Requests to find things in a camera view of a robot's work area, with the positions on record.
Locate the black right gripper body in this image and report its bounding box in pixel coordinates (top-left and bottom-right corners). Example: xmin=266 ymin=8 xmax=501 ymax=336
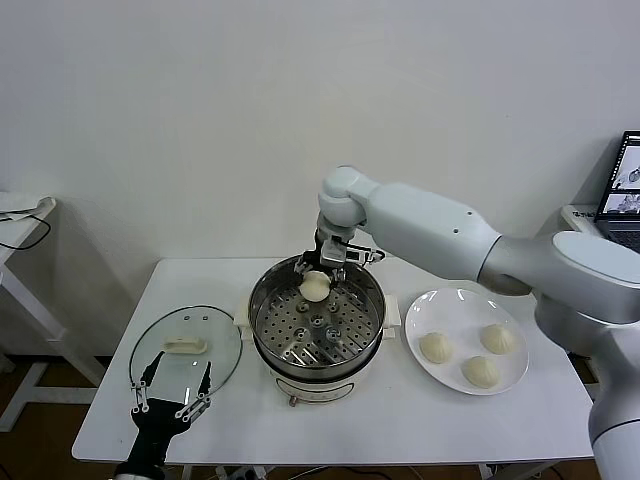
xmin=305 ymin=225 xmax=349 ymax=274

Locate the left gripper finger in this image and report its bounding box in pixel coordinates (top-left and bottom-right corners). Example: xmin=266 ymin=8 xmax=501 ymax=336
xmin=128 ymin=351 xmax=165 ymax=414
xmin=174 ymin=360 xmax=215 ymax=420

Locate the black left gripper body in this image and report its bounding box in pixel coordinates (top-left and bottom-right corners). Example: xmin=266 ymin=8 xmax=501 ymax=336
xmin=127 ymin=397 xmax=195 ymax=465

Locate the white steamed baozi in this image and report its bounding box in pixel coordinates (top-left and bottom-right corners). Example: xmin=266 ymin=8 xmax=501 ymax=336
xmin=479 ymin=322 xmax=515 ymax=355
xmin=460 ymin=355 xmax=501 ymax=390
xmin=418 ymin=332 xmax=455 ymax=365
xmin=298 ymin=270 xmax=331 ymax=304

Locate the round glass lid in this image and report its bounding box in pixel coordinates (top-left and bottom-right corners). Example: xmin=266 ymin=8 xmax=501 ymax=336
xmin=128 ymin=304 xmax=245 ymax=401

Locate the stainless steel steamer basket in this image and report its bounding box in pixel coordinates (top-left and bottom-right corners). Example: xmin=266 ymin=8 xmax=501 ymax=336
xmin=248 ymin=253 xmax=387 ymax=369

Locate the white round plate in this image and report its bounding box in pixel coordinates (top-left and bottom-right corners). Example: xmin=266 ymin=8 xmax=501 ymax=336
xmin=404 ymin=287 xmax=530 ymax=397

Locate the cream electric cooker base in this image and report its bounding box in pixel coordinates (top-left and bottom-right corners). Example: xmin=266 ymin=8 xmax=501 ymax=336
xmin=233 ymin=293 xmax=401 ymax=407

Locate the white side table with cloth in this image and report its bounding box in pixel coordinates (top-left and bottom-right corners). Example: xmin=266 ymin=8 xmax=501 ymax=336
xmin=0 ymin=192 xmax=109 ymax=434

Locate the white cloth bag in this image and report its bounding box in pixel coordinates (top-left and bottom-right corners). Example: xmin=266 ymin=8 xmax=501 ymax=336
xmin=0 ymin=191 xmax=56 ymax=224

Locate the open grey laptop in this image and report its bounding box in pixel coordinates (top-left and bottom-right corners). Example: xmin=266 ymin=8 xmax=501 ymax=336
xmin=593 ymin=130 xmax=640 ymax=249

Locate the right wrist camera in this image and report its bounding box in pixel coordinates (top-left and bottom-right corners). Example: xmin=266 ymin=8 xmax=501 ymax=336
xmin=322 ymin=238 xmax=387 ymax=265

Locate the thin black cable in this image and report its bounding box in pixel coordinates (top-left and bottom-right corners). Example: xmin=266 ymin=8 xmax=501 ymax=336
xmin=0 ymin=209 xmax=52 ymax=251

